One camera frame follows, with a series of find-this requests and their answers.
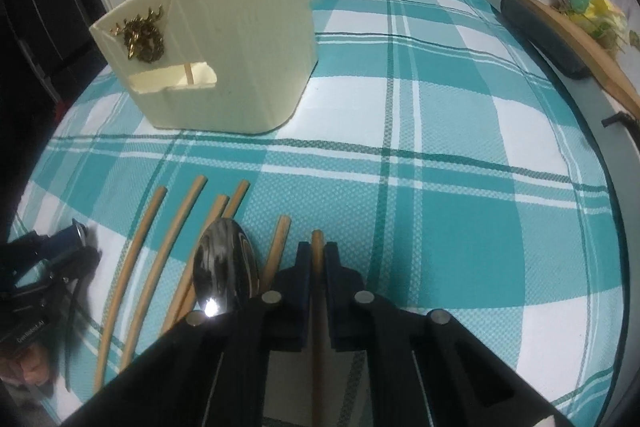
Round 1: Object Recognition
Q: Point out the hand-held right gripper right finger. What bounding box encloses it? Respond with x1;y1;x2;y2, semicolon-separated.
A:
324;243;576;427

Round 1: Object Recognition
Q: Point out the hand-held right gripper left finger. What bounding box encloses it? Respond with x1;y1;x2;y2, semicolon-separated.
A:
60;241;313;427

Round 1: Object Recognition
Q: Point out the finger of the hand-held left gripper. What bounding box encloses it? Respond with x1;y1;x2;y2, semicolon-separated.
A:
47;247;102;283
37;219;90;260

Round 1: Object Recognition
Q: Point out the steel spoon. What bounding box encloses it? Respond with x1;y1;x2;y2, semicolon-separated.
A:
191;217;262;318

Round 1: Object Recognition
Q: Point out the cream plastic utensil holder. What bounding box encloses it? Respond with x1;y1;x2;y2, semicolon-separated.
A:
89;0;319;136

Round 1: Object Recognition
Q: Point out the person's left hand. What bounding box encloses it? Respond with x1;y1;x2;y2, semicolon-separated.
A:
0;342;53;390

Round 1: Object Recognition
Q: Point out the teal checked cloth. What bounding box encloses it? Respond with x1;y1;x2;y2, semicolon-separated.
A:
10;0;628;427

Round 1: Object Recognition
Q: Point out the black fridge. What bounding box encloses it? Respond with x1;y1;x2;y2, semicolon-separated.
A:
0;0;118;108

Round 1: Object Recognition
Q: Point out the dark rolled mat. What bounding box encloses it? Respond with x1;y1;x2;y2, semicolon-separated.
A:
500;0;593;80

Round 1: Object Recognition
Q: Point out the wooden cutting board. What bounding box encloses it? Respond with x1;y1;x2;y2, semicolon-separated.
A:
510;0;640;118

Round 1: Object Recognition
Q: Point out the bag of colourful picks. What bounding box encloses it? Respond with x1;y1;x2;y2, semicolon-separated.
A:
550;0;631;58

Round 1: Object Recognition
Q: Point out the black handle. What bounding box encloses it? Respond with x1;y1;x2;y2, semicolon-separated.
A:
601;111;638;128

